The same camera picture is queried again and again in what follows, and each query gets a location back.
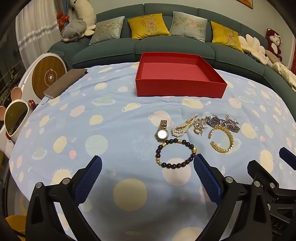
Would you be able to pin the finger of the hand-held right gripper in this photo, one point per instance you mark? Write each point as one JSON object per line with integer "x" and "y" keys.
{"x": 266, "y": 176}
{"x": 288, "y": 156}

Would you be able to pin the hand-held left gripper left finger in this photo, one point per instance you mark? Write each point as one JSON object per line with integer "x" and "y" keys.
{"x": 89, "y": 179}

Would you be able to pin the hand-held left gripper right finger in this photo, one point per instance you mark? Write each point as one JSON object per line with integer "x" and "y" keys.
{"x": 207, "y": 180}

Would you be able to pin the silver wristwatch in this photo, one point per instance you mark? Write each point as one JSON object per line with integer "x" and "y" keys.
{"x": 214, "y": 120}

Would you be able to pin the gold wristwatch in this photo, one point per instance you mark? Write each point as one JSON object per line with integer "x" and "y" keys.
{"x": 161, "y": 134}

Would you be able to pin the red cardboard box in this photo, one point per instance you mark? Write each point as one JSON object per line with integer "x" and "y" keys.
{"x": 173, "y": 88}

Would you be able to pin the blue planet print tablecloth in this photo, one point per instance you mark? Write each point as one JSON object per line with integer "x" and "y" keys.
{"x": 92, "y": 120}

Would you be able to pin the cream quilted cushions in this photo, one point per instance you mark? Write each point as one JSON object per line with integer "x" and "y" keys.
{"x": 285, "y": 74}

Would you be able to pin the yellow stool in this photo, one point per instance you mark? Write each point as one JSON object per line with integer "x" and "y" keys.
{"x": 15, "y": 224}

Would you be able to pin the white mouse-eared device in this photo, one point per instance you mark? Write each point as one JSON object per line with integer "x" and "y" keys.
{"x": 16, "y": 115}

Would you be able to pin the brown notebook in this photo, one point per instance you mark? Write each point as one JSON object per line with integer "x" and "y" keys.
{"x": 64, "y": 83}

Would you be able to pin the beige small cushion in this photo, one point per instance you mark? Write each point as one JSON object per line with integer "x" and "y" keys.
{"x": 272, "y": 56}

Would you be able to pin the red monkey plush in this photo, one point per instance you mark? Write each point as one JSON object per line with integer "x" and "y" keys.
{"x": 274, "y": 44}

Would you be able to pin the white device with wooden disc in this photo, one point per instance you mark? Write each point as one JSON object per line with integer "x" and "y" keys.
{"x": 46, "y": 74}

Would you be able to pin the white flower cushion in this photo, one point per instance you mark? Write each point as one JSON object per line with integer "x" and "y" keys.
{"x": 253, "y": 47}

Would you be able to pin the yellow embroidered cushion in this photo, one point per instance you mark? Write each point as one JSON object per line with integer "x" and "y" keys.
{"x": 225, "y": 34}
{"x": 148, "y": 25}

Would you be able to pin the white curtain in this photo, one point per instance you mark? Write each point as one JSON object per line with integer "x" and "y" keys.
{"x": 32, "y": 53}

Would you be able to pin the dark green sofa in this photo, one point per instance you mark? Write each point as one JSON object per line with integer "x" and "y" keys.
{"x": 161, "y": 45}

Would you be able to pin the grey embroidered cushion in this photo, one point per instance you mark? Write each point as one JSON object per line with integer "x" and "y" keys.
{"x": 106, "y": 31}
{"x": 188, "y": 26}

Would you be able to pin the grey plush pig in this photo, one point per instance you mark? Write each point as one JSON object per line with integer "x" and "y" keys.
{"x": 72, "y": 30}

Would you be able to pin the silver tinsel garland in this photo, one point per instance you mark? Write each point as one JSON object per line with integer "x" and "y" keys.
{"x": 37, "y": 33}

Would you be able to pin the red bow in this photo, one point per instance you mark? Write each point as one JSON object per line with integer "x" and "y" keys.
{"x": 62, "y": 19}

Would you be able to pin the white plush toy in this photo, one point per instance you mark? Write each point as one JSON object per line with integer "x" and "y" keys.
{"x": 85, "y": 14}

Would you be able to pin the orange wall picture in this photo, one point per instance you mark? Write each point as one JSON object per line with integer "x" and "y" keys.
{"x": 247, "y": 2}

